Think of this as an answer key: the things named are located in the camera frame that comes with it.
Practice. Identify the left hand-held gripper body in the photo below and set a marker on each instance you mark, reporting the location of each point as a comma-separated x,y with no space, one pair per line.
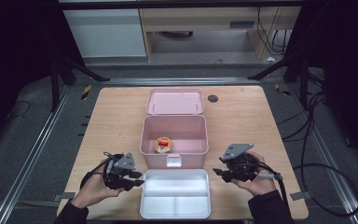
121,172

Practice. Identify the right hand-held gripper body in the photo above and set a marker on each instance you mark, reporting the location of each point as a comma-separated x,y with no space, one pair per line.
239,165

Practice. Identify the person's right hand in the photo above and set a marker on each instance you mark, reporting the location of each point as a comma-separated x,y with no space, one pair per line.
259,185

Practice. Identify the person's left hand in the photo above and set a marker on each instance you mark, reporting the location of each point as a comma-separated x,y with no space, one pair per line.
94,189

